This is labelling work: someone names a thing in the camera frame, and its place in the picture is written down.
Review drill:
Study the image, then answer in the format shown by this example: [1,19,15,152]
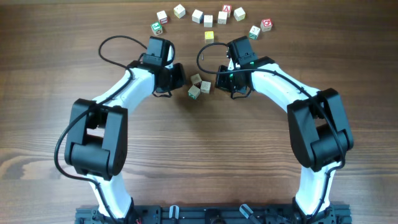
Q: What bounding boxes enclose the wooden block red letter side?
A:
[190,73,202,88]

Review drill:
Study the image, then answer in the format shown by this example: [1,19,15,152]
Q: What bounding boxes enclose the white block green side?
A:
[188,85,201,100]

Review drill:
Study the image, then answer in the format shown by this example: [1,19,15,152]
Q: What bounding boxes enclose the white patterned wooden block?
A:
[200,81,211,93]

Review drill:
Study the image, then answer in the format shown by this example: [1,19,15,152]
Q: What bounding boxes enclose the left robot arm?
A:
[54,36,185,223]

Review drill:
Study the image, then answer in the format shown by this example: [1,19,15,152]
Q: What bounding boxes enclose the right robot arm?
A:
[215,36,354,223]

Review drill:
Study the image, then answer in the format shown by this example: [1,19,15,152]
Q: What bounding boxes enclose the green letter wooden block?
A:
[150,22,163,35]

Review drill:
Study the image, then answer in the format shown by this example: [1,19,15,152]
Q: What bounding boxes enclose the white block green trim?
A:
[249,26,261,40]

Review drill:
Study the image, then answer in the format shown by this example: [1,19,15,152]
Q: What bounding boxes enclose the yellow top wooden block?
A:
[205,31,215,44]

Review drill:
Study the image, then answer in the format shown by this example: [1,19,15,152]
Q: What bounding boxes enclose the white block red side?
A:
[157,11,169,24]

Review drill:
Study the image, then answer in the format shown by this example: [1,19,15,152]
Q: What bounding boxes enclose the red letter O block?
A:
[261,19,273,32]

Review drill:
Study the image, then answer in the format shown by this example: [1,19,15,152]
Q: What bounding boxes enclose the white wooden block centre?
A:
[218,11,228,24]

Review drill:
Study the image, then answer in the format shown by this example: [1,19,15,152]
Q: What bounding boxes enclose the white block yellow edge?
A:
[174,4,186,19]

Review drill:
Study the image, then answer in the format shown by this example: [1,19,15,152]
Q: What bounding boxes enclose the white block yellow side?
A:
[234,7,246,22]

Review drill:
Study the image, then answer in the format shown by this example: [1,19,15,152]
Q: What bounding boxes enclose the white block blue side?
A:
[192,9,204,24]

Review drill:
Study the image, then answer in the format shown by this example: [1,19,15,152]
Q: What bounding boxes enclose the plain white letter block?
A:
[203,15,213,28]

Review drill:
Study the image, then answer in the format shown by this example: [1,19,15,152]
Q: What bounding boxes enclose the red letter A block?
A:
[222,4,231,17]

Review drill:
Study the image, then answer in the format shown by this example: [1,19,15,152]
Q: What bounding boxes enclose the right black cable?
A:
[196,42,346,223]

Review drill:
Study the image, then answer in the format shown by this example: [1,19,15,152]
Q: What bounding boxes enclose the black cable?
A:
[196,42,346,223]
[53,35,149,223]

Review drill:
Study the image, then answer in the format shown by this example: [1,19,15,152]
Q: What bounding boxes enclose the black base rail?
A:
[75,204,353,224]

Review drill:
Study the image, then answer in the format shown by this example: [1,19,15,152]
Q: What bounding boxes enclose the left black cable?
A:
[53,35,149,223]

